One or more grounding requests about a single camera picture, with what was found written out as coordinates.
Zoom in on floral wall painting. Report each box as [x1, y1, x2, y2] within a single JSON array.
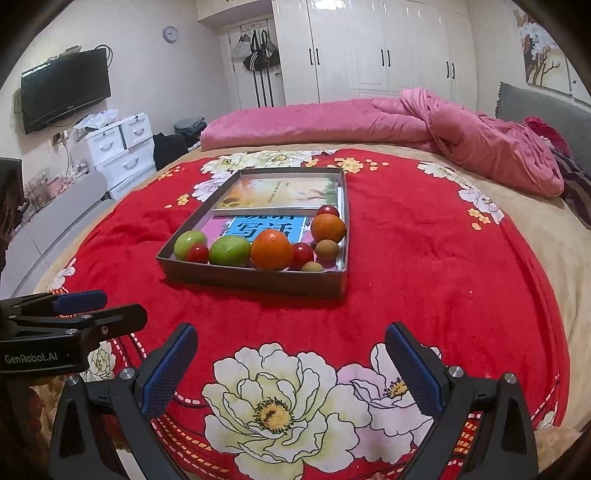
[[512, 7, 591, 104]]

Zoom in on dark hanging bag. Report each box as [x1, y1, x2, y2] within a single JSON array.
[[263, 31, 282, 70]]

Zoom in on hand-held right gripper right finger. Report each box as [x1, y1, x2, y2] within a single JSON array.
[[384, 322, 541, 480]]

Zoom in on white plastic bags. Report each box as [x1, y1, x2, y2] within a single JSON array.
[[74, 109, 120, 131]]

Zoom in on black hanging straps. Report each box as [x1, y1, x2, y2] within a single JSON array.
[[252, 69, 275, 109]]

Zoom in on white door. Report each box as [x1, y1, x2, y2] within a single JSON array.
[[226, 21, 287, 112]]

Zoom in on grey padded headboard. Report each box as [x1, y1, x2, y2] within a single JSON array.
[[495, 82, 591, 167]]

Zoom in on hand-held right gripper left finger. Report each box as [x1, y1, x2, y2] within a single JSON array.
[[47, 323, 199, 480]]

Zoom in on striped pillow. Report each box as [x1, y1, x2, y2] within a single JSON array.
[[551, 152, 591, 217]]

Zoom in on stool with folded clothes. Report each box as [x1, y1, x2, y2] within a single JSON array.
[[173, 117, 208, 139]]

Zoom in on large white drawer cabinet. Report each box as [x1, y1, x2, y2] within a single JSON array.
[[90, 143, 157, 200]]

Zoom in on small white drawer box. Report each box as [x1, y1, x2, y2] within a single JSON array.
[[119, 115, 153, 151], [84, 124, 124, 163]]

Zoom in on white wardrobe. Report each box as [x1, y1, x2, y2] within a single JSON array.
[[196, 0, 478, 109]]

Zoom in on red pillow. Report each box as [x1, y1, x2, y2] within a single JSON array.
[[524, 116, 573, 158]]

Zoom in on sunflower cover book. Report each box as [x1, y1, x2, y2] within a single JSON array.
[[212, 176, 340, 217]]

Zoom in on black striped hanging bag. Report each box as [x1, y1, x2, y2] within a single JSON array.
[[243, 30, 269, 72]]

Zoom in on orange mandarin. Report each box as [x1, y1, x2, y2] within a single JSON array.
[[310, 213, 347, 244], [250, 229, 295, 271]]

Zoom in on red floral blanket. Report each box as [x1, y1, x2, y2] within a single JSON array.
[[32, 148, 571, 480]]

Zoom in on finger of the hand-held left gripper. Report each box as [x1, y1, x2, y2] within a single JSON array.
[[59, 304, 148, 342], [0, 290, 108, 319]]

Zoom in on black wall television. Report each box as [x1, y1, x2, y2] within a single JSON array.
[[19, 47, 112, 136]]

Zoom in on large tan longan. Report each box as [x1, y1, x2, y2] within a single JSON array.
[[315, 239, 341, 262]]

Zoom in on grey cardboard tray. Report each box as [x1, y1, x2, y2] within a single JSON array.
[[156, 167, 348, 298]]

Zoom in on pink workbook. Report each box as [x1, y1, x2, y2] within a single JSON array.
[[199, 213, 345, 271]]

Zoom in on pink duvet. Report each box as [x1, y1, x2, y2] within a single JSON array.
[[200, 87, 565, 199]]

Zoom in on grey sofa bench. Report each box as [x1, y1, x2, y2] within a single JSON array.
[[0, 173, 116, 296]]

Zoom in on green jujube fruit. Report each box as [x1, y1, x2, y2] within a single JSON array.
[[174, 231, 208, 261], [209, 236, 252, 267]]

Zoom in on grey hanging bag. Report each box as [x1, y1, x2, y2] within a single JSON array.
[[231, 32, 252, 63]]

